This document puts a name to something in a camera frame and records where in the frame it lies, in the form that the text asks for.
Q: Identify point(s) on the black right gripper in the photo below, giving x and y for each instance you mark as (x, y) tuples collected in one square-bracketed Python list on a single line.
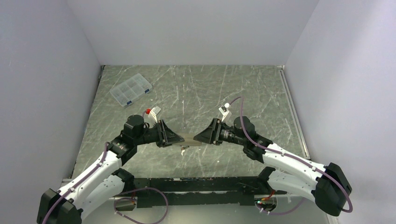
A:
[(211, 135)]

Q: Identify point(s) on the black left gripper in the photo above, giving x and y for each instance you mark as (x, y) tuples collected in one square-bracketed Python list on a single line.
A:
[(166, 136)]

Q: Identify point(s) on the white remote control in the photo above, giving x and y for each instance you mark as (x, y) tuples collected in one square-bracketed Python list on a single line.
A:
[(188, 140)]

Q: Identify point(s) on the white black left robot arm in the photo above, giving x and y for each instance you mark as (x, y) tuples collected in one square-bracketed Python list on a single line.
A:
[(73, 202)]

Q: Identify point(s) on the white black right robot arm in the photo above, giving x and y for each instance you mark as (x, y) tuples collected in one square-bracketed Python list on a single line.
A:
[(325, 185)]

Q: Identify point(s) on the clear plastic organizer box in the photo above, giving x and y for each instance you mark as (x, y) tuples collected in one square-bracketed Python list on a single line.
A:
[(131, 90)]

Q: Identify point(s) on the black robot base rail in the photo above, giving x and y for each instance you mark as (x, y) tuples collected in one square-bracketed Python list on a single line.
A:
[(244, 191)]

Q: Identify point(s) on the aluminium frame rail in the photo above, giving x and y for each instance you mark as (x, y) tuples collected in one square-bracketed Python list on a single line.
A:
[(300, 134)]

